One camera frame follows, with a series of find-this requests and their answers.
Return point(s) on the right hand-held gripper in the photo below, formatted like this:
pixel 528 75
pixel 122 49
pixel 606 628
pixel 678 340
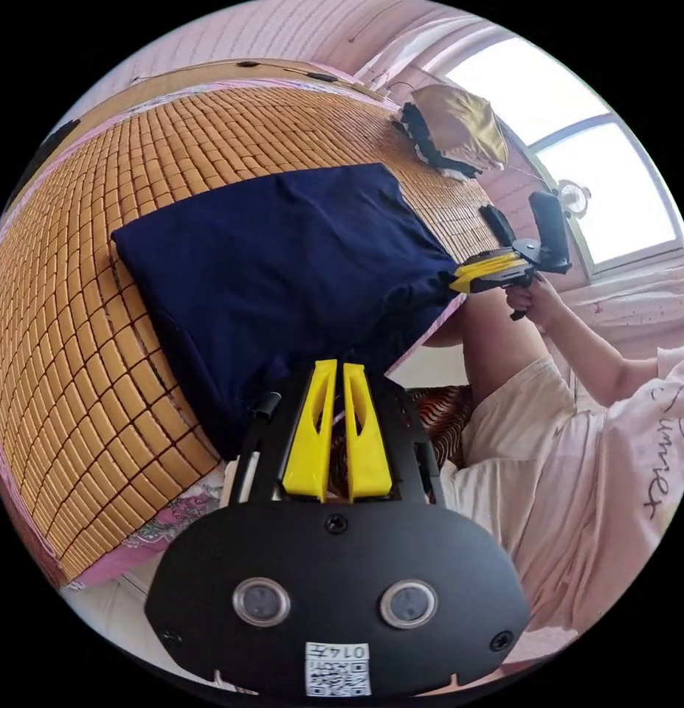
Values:
pixel 527 260

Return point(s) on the pile of clothes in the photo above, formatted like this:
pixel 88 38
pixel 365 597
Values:
pixel 458 127

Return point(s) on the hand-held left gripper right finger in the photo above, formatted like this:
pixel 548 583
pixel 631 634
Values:
pixel 369 464

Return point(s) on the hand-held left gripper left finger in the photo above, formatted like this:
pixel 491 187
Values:
pixel 304 442

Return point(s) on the small white fan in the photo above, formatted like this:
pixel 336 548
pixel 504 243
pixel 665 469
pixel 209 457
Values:
pixel 574 198

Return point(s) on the person's right forearm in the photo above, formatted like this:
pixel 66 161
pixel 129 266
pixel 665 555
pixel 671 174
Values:
pixel 602 359

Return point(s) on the navy short sleeve shirt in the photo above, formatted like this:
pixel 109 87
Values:
pixel 275 265

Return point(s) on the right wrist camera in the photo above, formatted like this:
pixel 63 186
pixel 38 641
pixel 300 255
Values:
pixel 549 221

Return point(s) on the person's body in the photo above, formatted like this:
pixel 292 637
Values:
pixel 546 470

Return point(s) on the bed with woven mat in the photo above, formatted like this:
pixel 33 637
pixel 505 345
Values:
pixel 87 310

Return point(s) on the window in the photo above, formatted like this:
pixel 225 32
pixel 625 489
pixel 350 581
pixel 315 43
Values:
pixel 596 149

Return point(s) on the person's right hand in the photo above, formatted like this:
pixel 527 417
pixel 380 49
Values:
pixel 538 301

